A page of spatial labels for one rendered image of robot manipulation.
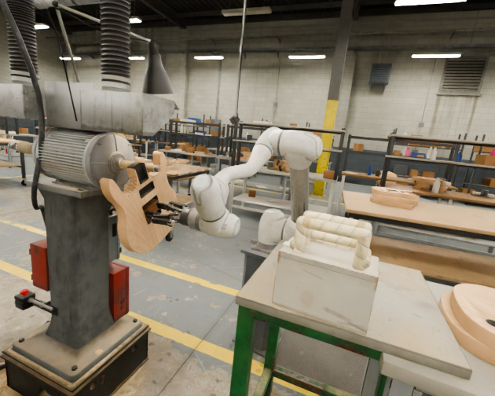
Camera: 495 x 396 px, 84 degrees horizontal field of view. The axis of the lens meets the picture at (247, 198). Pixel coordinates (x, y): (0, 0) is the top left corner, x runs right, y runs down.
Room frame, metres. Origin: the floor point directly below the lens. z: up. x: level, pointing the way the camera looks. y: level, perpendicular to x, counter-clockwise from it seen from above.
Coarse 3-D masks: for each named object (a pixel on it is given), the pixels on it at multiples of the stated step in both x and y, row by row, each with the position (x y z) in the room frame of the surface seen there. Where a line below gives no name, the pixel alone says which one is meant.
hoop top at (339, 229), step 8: (304, 216) 0.75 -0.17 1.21; (304, 224) 0.73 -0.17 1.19; (312, 224) 0.72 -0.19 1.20; (320, 224) 0.72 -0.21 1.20; (328, 224) 0.71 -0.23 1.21; (336, 224) 0.71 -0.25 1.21; (328, 232) 0.71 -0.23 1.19; (336, 232) 0.70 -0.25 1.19; (344, 232) 0.69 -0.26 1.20; (352, 232) 0.68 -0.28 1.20; (360, 232) 0.68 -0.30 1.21; (368, 232) 0.67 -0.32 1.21
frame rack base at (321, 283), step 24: (288, 240) 0.84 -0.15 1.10; (288, 264) 0.73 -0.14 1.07; (312, 264) 0.71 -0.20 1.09; (336, 264) 0.69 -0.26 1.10; (288, 288) 0.73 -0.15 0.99; (312, 288) 0.70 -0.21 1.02; (336, 288) 0.68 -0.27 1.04; (360, 288) 0.65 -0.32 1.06; (312, 312) 0.70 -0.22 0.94; (336, 312) 0.67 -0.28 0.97; (360, 312) 0.65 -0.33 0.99
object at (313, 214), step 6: (306, 216) 0.81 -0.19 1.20; (312, 216) 0.81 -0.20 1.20; (318, 216) 0.80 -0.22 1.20; (324, 216) 0.80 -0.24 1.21; (330, 216) 0.79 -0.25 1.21; (336, 216) 0.79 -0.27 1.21; (336, 222) 0.78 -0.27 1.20; (342, 222) 0.77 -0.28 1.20; (348, 222) 0.77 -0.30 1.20; (354, 222) 0.76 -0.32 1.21; (360, 222) 0.76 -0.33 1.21; (366, 222) 0.75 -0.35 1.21; (366, 228) 0.74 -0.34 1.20
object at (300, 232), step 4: (296, 224) 0.75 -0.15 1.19; (300, 224) 0.74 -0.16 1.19; (296, 228) 0.75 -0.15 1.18; (300, 228) 0.74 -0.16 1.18; (304, 228) 0.74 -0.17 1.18; (296, 232) 0.74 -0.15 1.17; (300, 232) 0.74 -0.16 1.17; (304, 232) 0.74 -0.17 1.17; (296, 236) 0.74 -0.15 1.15; (300, 236) 0.74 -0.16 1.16; (304, 236) 0.74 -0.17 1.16; (296, 240) 0.74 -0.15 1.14; (300, 240) 0.74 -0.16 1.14; (304, 240) 0.74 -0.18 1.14; (296, 244) 0.74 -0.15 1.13; (300, 244) 0.74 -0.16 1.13; (296, 248) 0.74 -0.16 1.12; (300, 248) 0.74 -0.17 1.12; (296, 252) 0.74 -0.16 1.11; (300, 252) 0.74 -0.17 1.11
